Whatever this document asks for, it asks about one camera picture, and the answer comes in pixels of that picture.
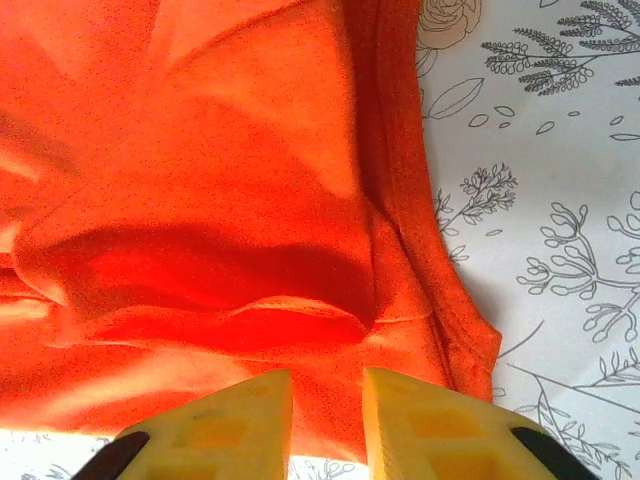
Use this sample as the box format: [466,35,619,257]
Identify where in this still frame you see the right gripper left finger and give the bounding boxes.
[79,368,294,480]

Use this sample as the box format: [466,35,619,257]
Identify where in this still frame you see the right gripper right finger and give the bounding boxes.
[362,367,586,480]

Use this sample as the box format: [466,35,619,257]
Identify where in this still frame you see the orange t-shirt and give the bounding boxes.
[0,0,503,464]

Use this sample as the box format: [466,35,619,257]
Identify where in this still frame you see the floral tablecloth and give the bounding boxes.
[0,0,640,480]

